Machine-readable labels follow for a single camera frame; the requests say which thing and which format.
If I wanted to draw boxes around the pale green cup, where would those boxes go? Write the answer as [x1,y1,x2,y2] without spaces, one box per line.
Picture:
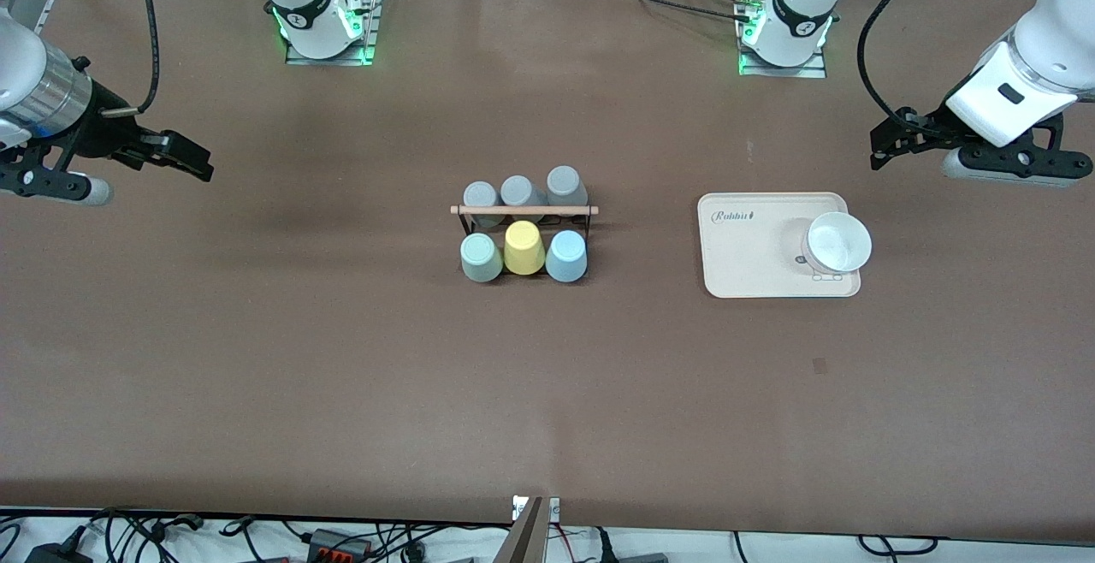
[460,233,504,283]

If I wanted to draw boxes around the light blue cup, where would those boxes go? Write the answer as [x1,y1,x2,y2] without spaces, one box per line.
[545,229,589,283]

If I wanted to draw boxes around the white bowl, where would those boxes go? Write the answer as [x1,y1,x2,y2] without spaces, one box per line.
[801,211,873,277]

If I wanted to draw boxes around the cream plastic tray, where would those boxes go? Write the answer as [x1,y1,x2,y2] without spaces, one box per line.
[697,193,862,299]

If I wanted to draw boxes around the grey cup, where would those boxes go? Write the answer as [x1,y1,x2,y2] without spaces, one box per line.
[546,166,589,217]
[500,175,546,209]
[463,181,500,228]

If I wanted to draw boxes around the yellow cup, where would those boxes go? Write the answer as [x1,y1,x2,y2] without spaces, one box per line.
[502,220,547,276]

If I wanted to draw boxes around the grey power strip red switches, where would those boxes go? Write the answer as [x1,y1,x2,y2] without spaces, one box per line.
[306,529,374,560]

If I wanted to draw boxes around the black power adapter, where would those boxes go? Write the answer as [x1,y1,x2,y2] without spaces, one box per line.
[24,542,93,563]

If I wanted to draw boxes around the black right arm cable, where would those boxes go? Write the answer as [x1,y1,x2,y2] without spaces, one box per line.
[124,0,162,116]

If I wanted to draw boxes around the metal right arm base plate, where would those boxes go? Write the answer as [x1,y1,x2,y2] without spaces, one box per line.
[285,0,382,66]

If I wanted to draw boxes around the black cable on table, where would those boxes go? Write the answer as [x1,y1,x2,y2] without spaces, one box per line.
[547,0,741,21]

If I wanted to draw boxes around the black wire rack wooden bar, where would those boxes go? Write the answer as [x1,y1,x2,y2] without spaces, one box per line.
[450,202,601,280]

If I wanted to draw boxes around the white metal bracket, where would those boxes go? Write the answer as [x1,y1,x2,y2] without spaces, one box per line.
[512,495,561,523]

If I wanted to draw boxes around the wooden camera post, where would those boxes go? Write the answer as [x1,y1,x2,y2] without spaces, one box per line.
[494,496,548,563]

